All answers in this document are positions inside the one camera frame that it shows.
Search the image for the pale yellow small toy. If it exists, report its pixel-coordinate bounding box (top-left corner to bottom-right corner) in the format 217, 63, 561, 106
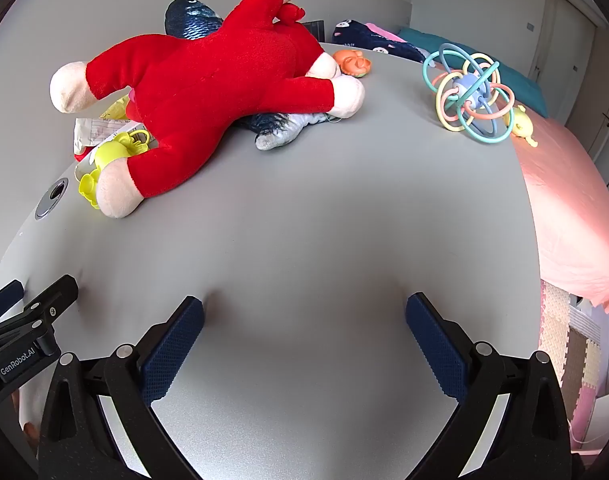
100, 99, 130, 121

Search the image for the navy patterned clothing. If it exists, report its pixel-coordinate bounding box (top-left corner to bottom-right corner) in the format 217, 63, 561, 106
333, 19, 435, 65

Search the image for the crumpled paper wrapper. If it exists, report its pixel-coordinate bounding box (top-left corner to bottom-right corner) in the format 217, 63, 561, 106
73, 117, 160, 166

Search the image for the white door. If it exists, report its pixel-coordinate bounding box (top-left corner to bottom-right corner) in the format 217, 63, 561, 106
528, 0, 599, 126

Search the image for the pastel ring rattle toy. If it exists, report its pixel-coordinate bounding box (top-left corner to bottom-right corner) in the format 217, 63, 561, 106
423, 43, 515, 146

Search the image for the dark blue fish plush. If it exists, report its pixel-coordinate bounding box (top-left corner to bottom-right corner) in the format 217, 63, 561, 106
163, 0, 342, 152

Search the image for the yellow-green plastic flower toy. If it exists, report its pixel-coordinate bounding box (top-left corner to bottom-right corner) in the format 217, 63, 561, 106
78, 169, 105, 211

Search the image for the yellow soft toy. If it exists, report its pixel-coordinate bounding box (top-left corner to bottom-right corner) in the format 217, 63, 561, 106
504, 105, 539, 148

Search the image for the silver desk cable grommet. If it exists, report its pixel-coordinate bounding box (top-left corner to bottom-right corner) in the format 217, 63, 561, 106
36, 178, 69, 219

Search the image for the small orange rubber toy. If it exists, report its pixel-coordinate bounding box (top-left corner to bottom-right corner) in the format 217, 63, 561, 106
333, 49, 373, 78

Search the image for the yellow-green plastic ring toy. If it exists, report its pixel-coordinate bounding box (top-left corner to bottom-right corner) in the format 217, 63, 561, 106
95, 129, 151, 167

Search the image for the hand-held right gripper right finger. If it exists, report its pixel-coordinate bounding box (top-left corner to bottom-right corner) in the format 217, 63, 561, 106
407, 292, 571, 480

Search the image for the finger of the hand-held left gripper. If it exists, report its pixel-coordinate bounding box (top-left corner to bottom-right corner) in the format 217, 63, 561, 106
0, 280, 24, 322
0, 274, 79, 356

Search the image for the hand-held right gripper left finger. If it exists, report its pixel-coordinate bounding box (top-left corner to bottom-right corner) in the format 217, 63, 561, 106
38, 296, 205, 480

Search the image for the red plush toy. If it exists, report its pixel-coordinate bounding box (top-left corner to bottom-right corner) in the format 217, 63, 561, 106
49, 0, 366, 219

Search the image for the pink bedsheet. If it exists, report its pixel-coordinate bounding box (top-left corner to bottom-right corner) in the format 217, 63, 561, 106
511, 115, 609, 313

